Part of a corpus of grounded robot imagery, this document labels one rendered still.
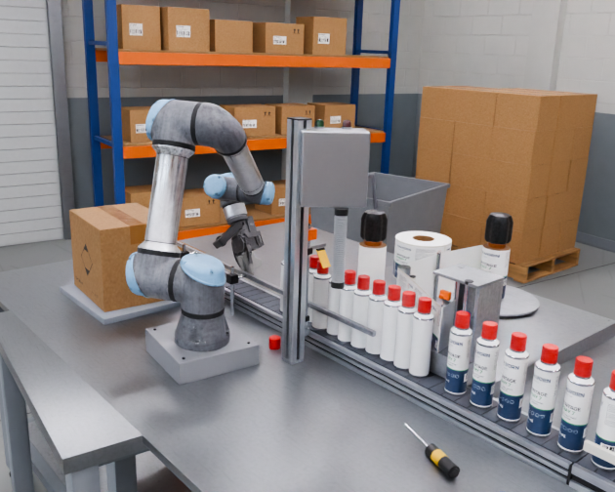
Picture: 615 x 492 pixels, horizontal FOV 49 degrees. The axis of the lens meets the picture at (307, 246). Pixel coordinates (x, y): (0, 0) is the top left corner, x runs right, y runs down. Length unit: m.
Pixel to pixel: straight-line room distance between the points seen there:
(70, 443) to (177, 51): 4.22
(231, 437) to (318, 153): 0.70
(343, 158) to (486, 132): 3.74
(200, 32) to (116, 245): 3.65
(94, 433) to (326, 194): 0.78
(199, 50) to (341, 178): 4.03
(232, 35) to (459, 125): 1.99
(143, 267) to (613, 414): 1.16
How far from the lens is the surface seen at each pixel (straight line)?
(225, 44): 5.76
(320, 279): 1.90
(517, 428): 1.60
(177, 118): 1.82
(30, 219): 6.10
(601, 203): 6.58
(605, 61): 6.56
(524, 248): 5.33
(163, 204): 1.81
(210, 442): 1.55
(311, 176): 1.66
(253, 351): 1.84
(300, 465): 1.47
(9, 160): 5.97
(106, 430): 1.62
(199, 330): 1.80
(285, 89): 6.88
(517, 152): 5.21
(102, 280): 2.17
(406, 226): 4.31
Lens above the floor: 1.67
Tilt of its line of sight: 17 degrees down
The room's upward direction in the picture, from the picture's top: 2 degrees clockwise
